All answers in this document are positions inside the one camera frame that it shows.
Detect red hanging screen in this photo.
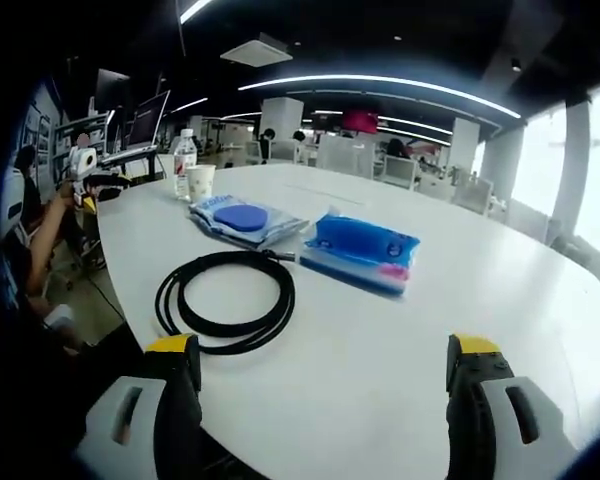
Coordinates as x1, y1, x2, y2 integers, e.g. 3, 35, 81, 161
342, 108, 379, 132

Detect black monitor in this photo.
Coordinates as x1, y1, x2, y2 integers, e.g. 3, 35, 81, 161
95, 68, 132, 109

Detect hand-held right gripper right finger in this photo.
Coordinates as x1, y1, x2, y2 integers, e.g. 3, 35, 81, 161
445, 333, 579, 480

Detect person's left hand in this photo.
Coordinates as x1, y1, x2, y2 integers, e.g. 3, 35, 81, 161
54, 182, 82, 213

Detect ceiling air conditioner unit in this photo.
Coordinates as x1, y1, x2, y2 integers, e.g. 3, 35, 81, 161
219, 32, 294, 66

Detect white office chair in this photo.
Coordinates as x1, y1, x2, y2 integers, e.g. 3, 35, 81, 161
0, 167, 29, 236

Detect blue white wall posters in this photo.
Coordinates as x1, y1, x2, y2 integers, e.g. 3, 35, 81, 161
22, 107, 54, 156

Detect white paper cup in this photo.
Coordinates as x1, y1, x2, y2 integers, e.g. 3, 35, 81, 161
185, 164, 217, 204

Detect white table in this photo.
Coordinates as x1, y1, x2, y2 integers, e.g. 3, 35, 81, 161
95, 163, 600, 480

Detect large silver laptop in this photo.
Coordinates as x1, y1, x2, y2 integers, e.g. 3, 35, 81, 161
102, 89, 172, 164

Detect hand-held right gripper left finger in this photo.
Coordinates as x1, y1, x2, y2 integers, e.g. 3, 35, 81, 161
76, 333, 204, 480

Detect clear plastic water bottle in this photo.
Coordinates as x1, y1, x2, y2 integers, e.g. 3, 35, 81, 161
172, 128, 197, 201

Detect person's own body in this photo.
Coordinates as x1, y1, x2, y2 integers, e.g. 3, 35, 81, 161
0, 279, 151, 480

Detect ceiling light strip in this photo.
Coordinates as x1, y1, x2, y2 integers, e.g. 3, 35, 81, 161
237, 74, 524, 119
179, 0, 214, 24

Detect blue tissue pack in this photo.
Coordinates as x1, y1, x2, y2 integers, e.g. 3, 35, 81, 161
299, 205, 422, 300

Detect group of white office chairs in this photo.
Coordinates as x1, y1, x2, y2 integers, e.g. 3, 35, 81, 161
244, 134, 496, 216

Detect black cable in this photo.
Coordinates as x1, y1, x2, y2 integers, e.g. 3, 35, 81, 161
154, 249, 301, 356

